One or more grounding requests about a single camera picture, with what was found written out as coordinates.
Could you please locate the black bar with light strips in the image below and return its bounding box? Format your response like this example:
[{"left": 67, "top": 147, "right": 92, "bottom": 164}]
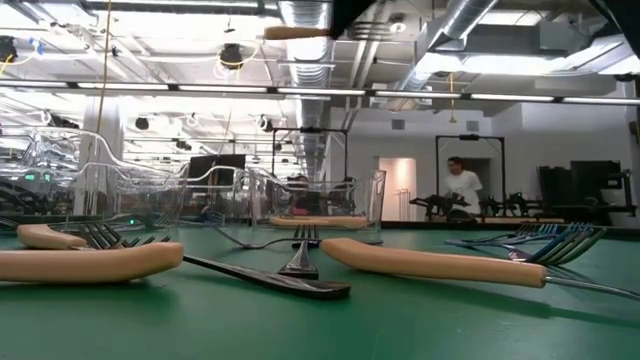
[{"left": 0, "top": 78, "right": 640, "bottom": 107}]

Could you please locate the clear plastic bin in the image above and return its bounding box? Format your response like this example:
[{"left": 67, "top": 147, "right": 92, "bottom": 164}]
[
  {"left": 79, "top": 162, "right": 254, "bottom": 229},
  {"left": 248, "top": 167, "right": 389, "bottom": 232},
  {"left": 0, "top": 124, "right": 190, "bottom": 234}
]

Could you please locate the yellow hanging cable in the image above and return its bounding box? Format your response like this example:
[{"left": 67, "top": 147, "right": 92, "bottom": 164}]
[{"left": 96, "top": 0, "right": 113, "bottom": 139}]

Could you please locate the green felt table mat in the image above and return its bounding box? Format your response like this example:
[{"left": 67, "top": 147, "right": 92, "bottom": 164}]
[{"left": 0, "top": 222, "right": 640, "bottom": 360}]

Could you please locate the black overhead camera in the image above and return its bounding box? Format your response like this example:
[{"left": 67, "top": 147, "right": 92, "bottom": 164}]
[{"left": 218, "top": 42, "right": 245, "bottom": 71}]

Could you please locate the person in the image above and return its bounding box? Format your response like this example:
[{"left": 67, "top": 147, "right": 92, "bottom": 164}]
[
  {"left": 443, "top": 155, "right": 485, "bottom": 216},
  {"left": 287, "top": 174, "right": 322, "bottom": 216}
]

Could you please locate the black rig frame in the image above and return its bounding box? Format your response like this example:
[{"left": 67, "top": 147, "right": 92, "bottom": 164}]
[{"left": 434, "top": 133, "right": 506, "bottom": 221}]

